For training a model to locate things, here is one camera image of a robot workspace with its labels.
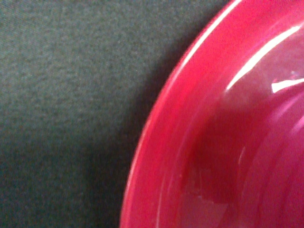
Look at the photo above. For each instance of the pink plastic bowl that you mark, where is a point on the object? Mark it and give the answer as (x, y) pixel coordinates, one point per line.
(223, 146)

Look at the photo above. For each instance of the black tablecloth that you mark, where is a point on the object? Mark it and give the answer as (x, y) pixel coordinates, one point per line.
(78, 79)

